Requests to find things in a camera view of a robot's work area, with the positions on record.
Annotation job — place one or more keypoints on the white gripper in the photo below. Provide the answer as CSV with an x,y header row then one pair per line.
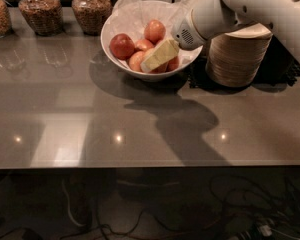
x,y
186,33

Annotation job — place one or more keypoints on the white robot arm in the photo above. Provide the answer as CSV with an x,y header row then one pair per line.
x,y
281,17

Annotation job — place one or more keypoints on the red apple far right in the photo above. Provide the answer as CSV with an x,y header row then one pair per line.
x,y
173,64

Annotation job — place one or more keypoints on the orange apple top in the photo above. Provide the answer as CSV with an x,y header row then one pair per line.
x,y
154,31

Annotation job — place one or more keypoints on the small apple centre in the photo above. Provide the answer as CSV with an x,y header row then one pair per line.
x,y
143,45

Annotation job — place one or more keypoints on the white ceramic bowl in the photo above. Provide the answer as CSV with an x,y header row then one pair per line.
x,y
185,59

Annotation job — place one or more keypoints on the pale apple front left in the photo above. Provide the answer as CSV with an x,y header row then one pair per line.
x,y
135,61

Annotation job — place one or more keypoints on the red apple left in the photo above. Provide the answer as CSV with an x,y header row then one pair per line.
x,y
122,46

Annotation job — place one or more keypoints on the white tissue paper liner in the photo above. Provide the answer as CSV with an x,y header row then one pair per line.
x,y
130,17

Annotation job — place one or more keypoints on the front stack of paper bowls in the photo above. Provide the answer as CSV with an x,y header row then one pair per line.
x,y
234,58

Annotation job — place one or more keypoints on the glass jar right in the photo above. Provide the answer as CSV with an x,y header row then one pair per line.
x,y
91,14

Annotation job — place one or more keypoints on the black mesh mat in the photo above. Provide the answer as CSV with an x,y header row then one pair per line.
x,y
278,68

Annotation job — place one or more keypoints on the glass jar middle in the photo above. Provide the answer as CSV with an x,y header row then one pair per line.
x,y
44,17

